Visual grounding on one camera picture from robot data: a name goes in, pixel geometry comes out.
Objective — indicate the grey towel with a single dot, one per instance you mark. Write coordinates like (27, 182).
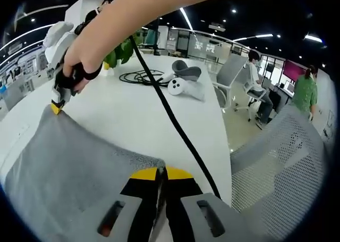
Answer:
(66, 167)

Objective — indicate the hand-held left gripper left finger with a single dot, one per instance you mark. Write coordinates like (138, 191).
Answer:
(143, 204)

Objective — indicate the grey curved holder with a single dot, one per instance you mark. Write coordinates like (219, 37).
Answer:
(186, 69)

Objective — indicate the white table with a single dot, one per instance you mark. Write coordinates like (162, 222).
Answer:
(125, 114)

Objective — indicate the red wall screen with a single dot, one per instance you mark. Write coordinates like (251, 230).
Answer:
(293, 69)

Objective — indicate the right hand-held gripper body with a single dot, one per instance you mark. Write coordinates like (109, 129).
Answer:
(59, 45)

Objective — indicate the person's right hand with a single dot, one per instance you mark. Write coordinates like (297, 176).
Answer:
(82, 56)

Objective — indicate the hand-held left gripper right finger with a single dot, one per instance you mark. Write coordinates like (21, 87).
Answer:
(186, 204)

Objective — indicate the white handheld controller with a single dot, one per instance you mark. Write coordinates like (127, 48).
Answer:
(183, 89)

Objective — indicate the green potted plant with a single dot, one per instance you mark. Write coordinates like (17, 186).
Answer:
(123, 50)

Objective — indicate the grey mesh chair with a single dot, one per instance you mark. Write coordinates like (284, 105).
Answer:
(279, 173)

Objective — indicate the white office chair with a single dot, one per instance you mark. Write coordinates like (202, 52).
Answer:
(231, 69)
(255, 94)

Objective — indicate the teal board on black stand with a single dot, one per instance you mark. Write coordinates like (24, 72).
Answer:
(152, 37)

